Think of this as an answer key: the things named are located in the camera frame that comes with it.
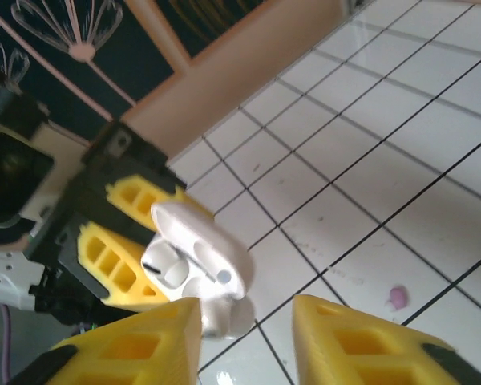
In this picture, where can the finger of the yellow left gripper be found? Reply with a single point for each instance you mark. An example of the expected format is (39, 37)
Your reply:
(116, 268)
(132, 196)

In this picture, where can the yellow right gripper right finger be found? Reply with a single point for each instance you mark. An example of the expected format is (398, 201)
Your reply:
(364, 353)

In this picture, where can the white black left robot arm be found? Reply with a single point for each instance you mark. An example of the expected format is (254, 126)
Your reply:
(8, 280)

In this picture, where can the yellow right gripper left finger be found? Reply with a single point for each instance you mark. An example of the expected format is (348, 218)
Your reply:
(144, 345)

